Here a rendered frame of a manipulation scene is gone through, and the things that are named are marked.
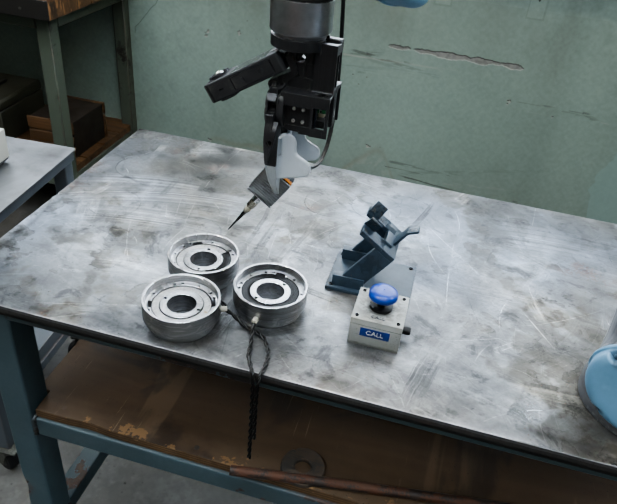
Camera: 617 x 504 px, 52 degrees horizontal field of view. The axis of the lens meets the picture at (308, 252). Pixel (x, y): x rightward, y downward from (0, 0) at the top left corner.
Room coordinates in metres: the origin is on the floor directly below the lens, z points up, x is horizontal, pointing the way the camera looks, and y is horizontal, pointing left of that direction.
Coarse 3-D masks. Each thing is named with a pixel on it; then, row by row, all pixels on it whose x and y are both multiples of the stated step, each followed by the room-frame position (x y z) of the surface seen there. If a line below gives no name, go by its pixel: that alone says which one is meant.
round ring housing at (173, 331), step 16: (160, 288) 0.68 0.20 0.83; (208, 288) 0.69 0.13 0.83; (144, 304) 0.63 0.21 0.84; (160, 304) 0.65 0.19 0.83; (176, 304) 0.67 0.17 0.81; (192, 304) 0.67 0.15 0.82; (144, 320) 0.62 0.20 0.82; (160, 320) 0.60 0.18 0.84; (192, 320) 0.61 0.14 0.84; (208, 320) 0.62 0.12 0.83; (160, 336) 0.61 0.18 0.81; (176, 336) 0.60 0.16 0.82; (192, 336) 0.61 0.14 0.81
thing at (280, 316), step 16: (240, 272) 0.72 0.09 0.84; (256, 272) 0.74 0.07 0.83; (288, 272) 0.75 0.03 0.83; (240, 288) 0.70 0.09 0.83; (256, 288) 0.70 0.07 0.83; (272, 288) 0.72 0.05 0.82; (288, 288) 0.71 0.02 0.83; (304, 288) 0.71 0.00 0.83; (240, 304) 0.66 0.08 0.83; (304, 304) 0.69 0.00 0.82; (272, 320) 0.65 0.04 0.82; (288, 320) 0.66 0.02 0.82
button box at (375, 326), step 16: (368, 288) 0.71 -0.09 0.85; (368, 304) 0.68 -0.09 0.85; (400, 304) 0.68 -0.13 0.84; (352, 320) 0.64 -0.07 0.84; (368, 320) 0.64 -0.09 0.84; (384, 320) 0.64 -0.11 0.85; (400, 320) 0.65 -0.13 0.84; (352, 336) 0.64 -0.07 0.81; (368, 336) 0.64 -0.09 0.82; (384, 336) 0.64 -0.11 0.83; (400, 336) 0.63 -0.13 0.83
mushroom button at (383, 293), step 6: (372, 288) 0.68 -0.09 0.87; (378, 288) 0.67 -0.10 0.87; (384, 288) 0.68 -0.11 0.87; (390, 288) 0.68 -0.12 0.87; (372, 294) 0.66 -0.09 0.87; (378, 294) 0.66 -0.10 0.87; (384, 294) 0.66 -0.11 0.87; (390, 294) 0.66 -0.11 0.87; (396, 294) 0.67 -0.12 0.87; (372, 300) 0.66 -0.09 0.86; (378, 300) 0.65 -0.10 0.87; (384, 300) 0.65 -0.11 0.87; (390, 300) 0.66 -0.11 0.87; (396, 300) 0.66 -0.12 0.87; (384, 306) 0.67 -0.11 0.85
